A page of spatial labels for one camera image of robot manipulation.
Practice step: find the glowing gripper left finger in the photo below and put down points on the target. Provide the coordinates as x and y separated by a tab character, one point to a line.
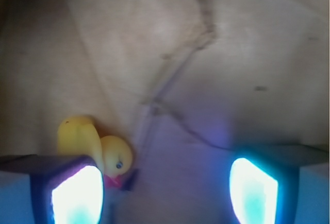
50	189

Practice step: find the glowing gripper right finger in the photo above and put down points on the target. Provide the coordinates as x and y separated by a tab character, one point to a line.
280	183

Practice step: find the yellow rubber duck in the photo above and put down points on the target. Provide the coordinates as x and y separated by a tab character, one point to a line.
113	156

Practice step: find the brown paper bag bin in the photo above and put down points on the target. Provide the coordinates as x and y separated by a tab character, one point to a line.
185	81

